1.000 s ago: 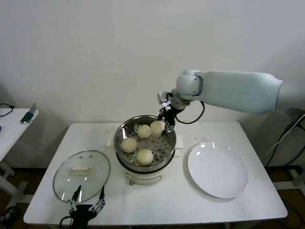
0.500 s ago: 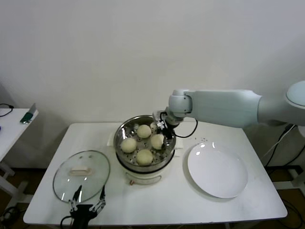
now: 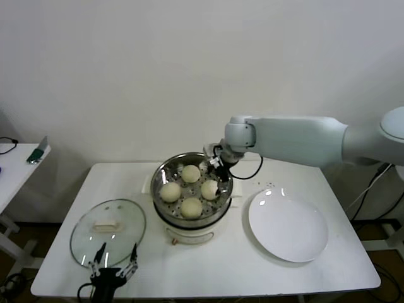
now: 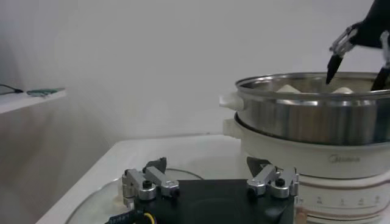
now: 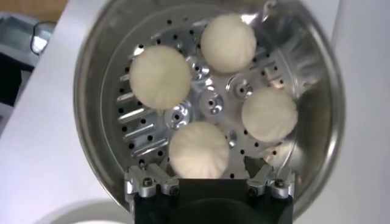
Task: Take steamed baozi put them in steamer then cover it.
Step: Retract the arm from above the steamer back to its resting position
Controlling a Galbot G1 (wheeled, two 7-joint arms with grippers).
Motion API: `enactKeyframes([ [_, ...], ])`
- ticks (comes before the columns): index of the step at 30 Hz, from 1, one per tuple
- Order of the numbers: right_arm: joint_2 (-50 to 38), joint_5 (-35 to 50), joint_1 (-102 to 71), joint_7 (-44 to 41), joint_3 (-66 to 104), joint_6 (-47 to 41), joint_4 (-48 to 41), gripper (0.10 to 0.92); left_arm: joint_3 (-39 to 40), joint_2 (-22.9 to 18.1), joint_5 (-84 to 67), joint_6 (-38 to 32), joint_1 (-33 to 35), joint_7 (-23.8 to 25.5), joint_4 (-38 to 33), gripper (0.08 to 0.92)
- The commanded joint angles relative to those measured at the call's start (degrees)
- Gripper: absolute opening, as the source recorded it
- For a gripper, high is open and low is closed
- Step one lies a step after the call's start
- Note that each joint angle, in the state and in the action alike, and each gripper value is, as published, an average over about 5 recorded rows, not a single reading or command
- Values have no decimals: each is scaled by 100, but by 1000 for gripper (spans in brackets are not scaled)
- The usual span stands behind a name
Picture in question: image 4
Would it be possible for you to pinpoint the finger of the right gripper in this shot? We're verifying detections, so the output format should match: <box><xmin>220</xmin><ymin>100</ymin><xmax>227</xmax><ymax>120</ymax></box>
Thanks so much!
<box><xmin>325</xmin><ymin>26</ymin><xmax>360</xmax><ymax>85</ymax></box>
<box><xmin>370</xmin><ymin>30</ymin><xmax>390</xmax><ymax>91</ymax></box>

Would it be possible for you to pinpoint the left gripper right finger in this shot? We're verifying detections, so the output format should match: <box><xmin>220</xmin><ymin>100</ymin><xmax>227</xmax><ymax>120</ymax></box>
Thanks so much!
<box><xmin>246</xmin><ymin>156</ymin><xmax>300</xmax><ymax>200</ymax></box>

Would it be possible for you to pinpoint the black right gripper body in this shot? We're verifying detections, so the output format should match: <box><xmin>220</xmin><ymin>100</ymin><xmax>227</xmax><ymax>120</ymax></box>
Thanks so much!
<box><xmin>356</xmin><ymin>0</ymin><xmax>390</xmax><ymax>49</ymax></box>

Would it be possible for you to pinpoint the white steamed baozi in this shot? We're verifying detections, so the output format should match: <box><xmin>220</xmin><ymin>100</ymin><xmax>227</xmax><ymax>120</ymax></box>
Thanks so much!
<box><xmin>331</xmin><ymin>86</ymin><xmax>355</xmax><ymax>94</ymax></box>
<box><xmin>275</xmin><ymin>84</ymin><xmax>303</xmax><ymax>94</ymax></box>

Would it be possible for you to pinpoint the cream electric cooker base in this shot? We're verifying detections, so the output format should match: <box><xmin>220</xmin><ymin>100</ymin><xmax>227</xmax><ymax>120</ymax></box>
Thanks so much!
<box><xmin>222</xmin><ymin>114</ymin><xmax>390</xmax><ymax>224</ymax></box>

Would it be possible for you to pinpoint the stainless steel steamer basket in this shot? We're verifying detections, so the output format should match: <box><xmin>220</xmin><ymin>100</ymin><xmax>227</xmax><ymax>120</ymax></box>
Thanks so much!
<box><xmin>219</xmin><ymin>71</ymin><xmax>390</xmax><ymax>146</ymax></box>

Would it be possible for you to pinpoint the white side table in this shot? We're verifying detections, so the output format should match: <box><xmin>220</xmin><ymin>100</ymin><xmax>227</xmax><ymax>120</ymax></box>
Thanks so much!
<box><xmin>0</xmin><ymin>88</ymin><xmax>68</xmax><ymax>116</ymax></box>

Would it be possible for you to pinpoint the green handled scraper tool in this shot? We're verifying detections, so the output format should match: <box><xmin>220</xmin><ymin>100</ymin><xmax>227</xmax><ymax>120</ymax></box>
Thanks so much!
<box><xmin>26</xmin><ymin>87</ymin><xmax>66</xmax><ymax>98</ymax></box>

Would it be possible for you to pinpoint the glass lid with cream handle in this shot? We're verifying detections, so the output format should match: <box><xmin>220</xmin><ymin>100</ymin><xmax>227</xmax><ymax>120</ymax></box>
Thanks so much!
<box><xmin>64</xmin><ymin>167</ymin><xmax>204</xmax><ymax>224</ymax></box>

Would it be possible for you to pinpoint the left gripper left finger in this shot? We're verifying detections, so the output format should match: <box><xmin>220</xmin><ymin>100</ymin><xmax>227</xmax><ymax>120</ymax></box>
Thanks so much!
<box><xmin>121</xmin><ymin>156</ymin><xmax>181</xmax><ymax>211</ymax></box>

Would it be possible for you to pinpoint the thin black cable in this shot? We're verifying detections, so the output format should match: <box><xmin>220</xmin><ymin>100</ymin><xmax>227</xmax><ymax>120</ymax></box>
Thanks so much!
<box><xmin>0</xmin><ymin>83</ymin><xmax>24</xmax><ymax>96</ymax></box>

